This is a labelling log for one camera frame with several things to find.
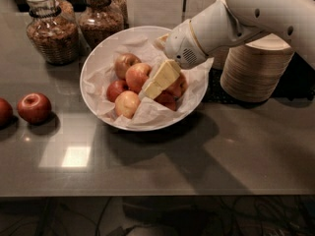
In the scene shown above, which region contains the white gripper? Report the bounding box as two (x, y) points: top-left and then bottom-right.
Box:
(140, 20), (209, 99)

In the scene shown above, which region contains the large red-yellow apple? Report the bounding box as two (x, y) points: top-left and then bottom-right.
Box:
(125, 63), (152, 93)

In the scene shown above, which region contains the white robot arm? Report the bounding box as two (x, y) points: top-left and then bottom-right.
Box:
(162, 0), (315, 99)

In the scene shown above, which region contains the red apple at right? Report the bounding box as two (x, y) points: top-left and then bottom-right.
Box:
(166, 73), (188, 98)

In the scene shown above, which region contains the dark red apple front right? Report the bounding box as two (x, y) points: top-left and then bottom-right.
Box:
(155, 92), (176, 111)

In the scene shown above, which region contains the dark red apple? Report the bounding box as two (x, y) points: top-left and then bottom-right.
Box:
(155, 92), (176, 111)
(106, 80), (129, 102)

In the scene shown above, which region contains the yellowish apple at back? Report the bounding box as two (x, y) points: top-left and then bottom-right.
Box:
(114, 53), (141, 79)

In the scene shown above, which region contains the yellow apple at front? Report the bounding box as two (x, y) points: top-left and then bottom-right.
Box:
(115, 90), (141, 119)

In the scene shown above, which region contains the dark red apple left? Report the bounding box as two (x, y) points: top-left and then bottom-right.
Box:
(106, 80), (129, 102)

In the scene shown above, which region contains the white bowl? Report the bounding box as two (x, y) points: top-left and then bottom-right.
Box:
(79, 26), (210, 133)

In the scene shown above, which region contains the red apple on table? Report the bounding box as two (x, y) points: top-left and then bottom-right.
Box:
(17, 92), (52, 125)

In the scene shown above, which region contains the red apple at edge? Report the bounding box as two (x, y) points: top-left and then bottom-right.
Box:
(0, 98), (13, 127)

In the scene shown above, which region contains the back stack of paper bowls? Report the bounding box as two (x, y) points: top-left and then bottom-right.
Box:
(212, 47), (229, 70)

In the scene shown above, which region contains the stack of paper bowls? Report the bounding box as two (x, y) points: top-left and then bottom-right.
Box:
(220, 34), (294, 103)
(212, 47), (229, 70)

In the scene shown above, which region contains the white paper liner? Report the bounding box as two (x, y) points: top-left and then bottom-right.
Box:
(82, 36), (216, 130)

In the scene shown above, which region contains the white box left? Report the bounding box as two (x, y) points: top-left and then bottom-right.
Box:
(127, 0), (183, 29)

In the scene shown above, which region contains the front stack of paper bowls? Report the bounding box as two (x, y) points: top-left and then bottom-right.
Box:
(220, 34), (294, 103)

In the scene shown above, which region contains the glass granola jar right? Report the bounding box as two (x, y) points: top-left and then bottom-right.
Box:
(78, 0), (124, 49)

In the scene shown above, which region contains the glass granola jar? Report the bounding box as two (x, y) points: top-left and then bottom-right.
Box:
(26, 0), (79, 65)
(78, 0), (124, 49)

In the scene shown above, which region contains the glass granola jar left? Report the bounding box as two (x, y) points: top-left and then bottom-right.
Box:
(26, 0), (79, 65)

